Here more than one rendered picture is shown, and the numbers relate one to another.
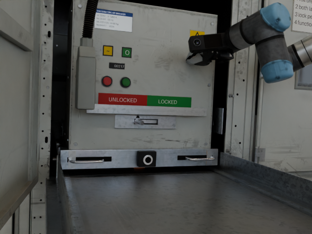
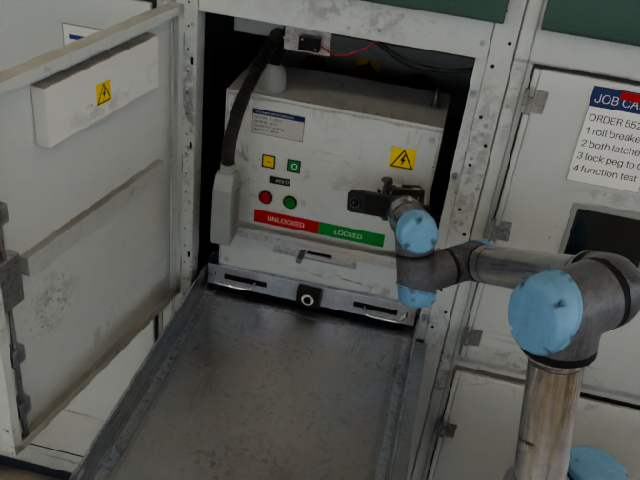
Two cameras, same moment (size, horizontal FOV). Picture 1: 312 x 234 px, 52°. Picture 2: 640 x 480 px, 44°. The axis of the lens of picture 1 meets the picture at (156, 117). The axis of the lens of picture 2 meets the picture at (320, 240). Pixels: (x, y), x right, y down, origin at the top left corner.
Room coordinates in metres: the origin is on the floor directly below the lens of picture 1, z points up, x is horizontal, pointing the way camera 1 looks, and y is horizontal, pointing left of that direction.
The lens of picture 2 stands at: (-0.38, -0.72, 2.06)
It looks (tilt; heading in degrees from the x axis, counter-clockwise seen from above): 32 degrees down; 28
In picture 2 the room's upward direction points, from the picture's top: 7 degrees clockwise
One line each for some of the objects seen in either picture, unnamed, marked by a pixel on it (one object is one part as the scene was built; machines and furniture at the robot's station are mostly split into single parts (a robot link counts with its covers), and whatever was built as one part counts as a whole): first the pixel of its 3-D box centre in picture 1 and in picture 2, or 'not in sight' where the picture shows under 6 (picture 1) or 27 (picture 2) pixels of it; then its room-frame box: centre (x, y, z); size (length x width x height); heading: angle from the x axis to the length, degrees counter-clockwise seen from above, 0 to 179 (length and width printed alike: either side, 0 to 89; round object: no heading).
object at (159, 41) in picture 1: (148, 81); (321, 205); (1.05, 0.03, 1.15); 0.48 x 0.01 x 0.48; 109
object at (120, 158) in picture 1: (143, 157); (311, 289); (1.07, 0.04, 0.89); 0.54 x 0.05 x 0.06; 109
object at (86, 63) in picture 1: (85, 78); (226, 205); (0.92, 0.21, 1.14); 0.08 x 0.05 x 0.17; 19
